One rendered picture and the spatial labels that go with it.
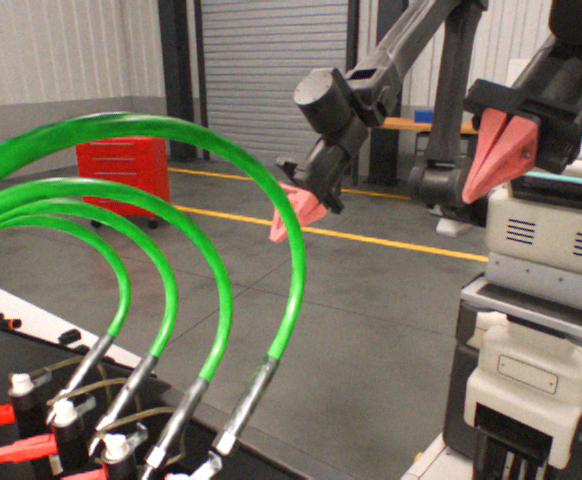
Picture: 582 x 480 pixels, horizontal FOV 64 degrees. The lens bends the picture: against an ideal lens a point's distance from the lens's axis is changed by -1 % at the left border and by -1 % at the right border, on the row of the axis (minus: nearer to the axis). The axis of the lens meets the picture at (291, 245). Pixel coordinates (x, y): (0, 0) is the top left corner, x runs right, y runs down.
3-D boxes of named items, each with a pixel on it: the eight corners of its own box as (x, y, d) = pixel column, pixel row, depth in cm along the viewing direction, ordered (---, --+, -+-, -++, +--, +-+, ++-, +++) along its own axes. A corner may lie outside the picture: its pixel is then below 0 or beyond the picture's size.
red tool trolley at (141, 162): (87, 230, 454) (73, 139, 423) (106, 216, 496) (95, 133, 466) (158, 231, 450) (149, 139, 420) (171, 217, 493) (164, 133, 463)
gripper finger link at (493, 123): (515, 203, 37) (580, 113, 38) (437, 168, 41) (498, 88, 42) (515, 239, 42) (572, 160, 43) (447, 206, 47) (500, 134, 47)
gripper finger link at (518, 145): (487, 190, 38) (551, 104, 39) (414, 158, 42) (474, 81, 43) (491, 228, 44) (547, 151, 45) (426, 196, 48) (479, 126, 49)
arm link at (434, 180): (468, 180, 100) (444, 178, 103) (455, 156, 92) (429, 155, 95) (457, 220, 98) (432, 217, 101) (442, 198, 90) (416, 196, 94)
